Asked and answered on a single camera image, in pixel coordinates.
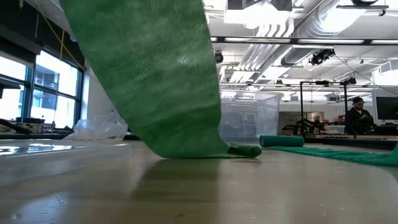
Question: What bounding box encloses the black overhead frame bar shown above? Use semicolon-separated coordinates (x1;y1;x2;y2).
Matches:
210;36;398;46

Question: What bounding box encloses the teal green bandage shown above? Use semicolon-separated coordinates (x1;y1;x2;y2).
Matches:
259;134;398;168

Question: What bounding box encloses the black computer monitor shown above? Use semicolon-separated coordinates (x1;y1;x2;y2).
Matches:
375;96;398;121

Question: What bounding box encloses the clear plastic container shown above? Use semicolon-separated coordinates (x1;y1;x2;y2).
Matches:
217;89;281;144

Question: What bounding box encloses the black overhead camera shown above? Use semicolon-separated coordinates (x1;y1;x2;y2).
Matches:
309;48;337;67

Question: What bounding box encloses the person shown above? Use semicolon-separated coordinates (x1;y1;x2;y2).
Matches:
344;96;376;136

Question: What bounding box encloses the black background gantry frame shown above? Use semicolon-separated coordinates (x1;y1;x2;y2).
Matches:
298;76;358;135

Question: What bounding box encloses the grass green bandage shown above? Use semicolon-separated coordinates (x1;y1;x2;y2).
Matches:
60;0;263;160

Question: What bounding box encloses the crumpled clear plastic bag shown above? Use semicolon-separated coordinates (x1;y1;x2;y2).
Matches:
63;110;129;141

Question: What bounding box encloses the blue framed window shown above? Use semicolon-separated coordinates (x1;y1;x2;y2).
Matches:
0;49;85;131

